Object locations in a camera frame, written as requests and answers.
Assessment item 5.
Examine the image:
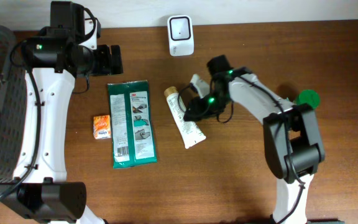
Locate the green glove package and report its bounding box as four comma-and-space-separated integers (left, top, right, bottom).
108, 80, 157, 169

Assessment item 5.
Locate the white cream tube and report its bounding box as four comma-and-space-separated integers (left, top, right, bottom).
164, 86, 206, 149

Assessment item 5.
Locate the grey plastic mesh basket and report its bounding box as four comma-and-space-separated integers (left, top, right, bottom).
0, 24, 27, 187

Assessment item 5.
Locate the green lid jar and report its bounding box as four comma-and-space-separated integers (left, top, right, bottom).
295, 90, 321, 109

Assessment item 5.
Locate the orange tissue pack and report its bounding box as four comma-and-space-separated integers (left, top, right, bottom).
93, 115, 111, 139

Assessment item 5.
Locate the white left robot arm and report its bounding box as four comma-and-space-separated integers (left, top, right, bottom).
0, 29, 123, 223

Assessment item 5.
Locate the white barcode scanner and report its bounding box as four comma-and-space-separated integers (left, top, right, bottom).
167, 15, 195, 57

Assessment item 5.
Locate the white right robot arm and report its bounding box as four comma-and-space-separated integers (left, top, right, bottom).
184, 55, 325, 223

